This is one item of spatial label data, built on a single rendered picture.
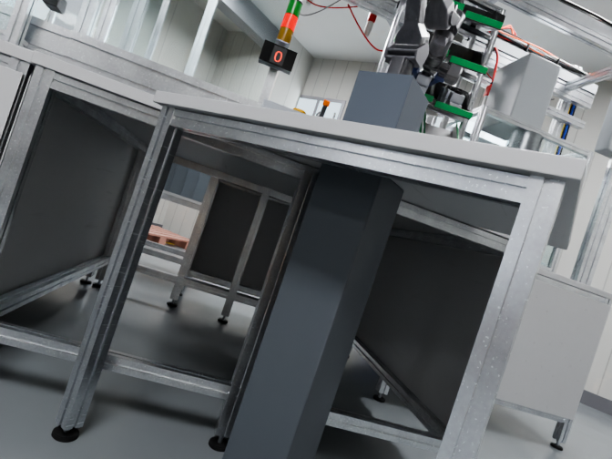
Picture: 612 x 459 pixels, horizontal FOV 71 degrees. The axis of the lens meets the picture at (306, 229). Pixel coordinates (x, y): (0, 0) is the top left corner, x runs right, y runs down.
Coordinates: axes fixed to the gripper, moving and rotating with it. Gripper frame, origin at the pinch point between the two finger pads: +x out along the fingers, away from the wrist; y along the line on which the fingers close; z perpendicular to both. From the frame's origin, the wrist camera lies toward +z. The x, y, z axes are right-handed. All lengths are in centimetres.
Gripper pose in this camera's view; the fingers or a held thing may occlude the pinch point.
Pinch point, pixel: (425, 75)
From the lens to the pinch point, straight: 149.9
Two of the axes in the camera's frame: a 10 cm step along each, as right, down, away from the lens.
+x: -0.5, 3.4, 9.4
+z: 4.5, -8.3, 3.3
